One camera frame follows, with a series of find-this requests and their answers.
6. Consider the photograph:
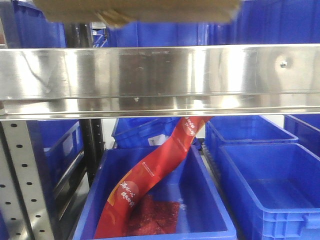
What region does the red printed banner strip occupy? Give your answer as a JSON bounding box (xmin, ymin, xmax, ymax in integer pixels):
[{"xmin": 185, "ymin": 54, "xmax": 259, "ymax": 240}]
[{"xmin": 94, "ymin": 116, "xmax": 211, "ymax": 239}]

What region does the stainless steel shelf rail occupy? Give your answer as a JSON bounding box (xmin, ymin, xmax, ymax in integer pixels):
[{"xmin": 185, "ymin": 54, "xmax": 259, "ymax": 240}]
[{"xmin": 0, "ymin": 44, "xmax": 320, "ymax": 121}]

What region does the black perforated rack post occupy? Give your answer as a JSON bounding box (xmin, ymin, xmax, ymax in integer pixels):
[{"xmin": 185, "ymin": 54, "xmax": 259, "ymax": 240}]
[{"xmin": 79, "ymin": 118, "xmax": 105, "ymax": 187}]

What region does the blue bin upper right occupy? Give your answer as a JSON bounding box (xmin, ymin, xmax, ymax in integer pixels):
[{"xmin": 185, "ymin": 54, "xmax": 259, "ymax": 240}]
[{"xmin": 208, "ymin": 0, "xmax": 320, "ymax": 45}]

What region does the blue bin upper centre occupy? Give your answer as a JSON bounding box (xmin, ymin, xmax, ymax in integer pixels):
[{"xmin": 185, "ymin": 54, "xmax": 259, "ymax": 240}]
[{"xmin": 107, "ymin": 21, "xmax": 209, "ymax": 48}]

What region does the blue bin front centre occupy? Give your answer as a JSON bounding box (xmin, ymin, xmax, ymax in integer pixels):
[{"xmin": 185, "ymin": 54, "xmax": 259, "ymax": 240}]
[{"xmin": 73, "ymin": 146, "xmax": 237, "ymax": 240}]

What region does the blue bin far right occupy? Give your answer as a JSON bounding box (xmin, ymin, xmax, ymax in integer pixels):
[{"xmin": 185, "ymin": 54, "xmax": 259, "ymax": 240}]
[{"xmin": 284, "ymin": 114, "xmax": 320, "ymax": 157}]

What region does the blue bin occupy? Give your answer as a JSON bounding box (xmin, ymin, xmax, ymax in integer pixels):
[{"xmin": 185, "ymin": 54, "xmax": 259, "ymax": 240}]
[
  {"xmin": 27, "ymin": 119, "xmax": 85, "ymax": 191},
  {"xmin": 13, "ymin": 0, "xmax": 66, "ymax": 48},
  {"xmin": 73, "ymin": 146, "xmax": 237, "ymax": 240},
  {"xmin": 107, "ymin": 21, "xmax": 209, "ymax": 48},
  {"xmin": 111, "ymin": 116, "xmax": 203, "ymax": 151},
  {"xmin": 218, "ymin": 143, "xmax": 320, "ymax": 240},
  {"xmin": 284, "ymin": 114, "xmax": 320, "ymax": 157},
  {"xmin": 204, "ymin": 115, "xmax": 298, "ymax": 159},
  {"xmin": 208, "ymin": 0, "xmax": 320, "ymax": 45}
]

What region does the large brown cardboard box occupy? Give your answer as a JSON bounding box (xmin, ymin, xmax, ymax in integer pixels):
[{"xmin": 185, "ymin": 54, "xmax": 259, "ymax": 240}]
[{"xmin": 34, "ymin": 0, "xmax": 242, "ymax": 23}]

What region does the blue bin behind right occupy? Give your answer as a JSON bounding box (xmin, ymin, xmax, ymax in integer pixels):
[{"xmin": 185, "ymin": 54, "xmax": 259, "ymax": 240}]
[{"xmin": 204, "ymin": 115, "xmax": 298, "ymax": 159}]

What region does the crumpled clear packing tape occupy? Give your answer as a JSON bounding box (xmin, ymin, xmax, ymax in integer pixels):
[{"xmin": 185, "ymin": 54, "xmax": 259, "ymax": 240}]
[{"xmin": 95, "ymin": 9, "xmax": 136, "ymax": 29}]

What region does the blue bin front right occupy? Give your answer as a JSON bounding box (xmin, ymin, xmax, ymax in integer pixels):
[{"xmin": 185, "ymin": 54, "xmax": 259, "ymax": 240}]
[{"xmin": 218, "ymin": 143, "xmax": 320, "ymax": 240}]

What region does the blue bin upper left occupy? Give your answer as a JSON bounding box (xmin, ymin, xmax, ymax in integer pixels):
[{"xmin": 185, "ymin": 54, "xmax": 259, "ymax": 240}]
[{"xmin": 13, "ymin": 0, "xmax": 66, "ymax": 48}]

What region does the blue bin left lower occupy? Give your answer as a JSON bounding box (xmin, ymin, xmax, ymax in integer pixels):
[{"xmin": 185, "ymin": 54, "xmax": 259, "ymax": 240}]
[{"xmin": 27, "ymin": 119, "xmax": 85, "ymax": 191}]

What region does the perforated steel shelf upright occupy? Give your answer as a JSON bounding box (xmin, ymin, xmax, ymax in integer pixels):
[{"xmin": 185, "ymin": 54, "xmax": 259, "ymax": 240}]
[{"xmin": 0, "ymin": 120, "xmax": 59, "ymax": 240}]

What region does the blue bin rear centre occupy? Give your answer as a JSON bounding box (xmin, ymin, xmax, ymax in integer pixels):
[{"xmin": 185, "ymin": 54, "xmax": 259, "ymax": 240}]
[{"xmin": 111, "ymin": 116, "xmax": 203, "ymax": 151}]

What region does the red mesh bag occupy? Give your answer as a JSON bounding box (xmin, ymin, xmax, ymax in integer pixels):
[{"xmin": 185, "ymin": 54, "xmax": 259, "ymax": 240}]
[{"xmin": 126, "ymin": 194, "xmax": 180, "ymax": 236}]

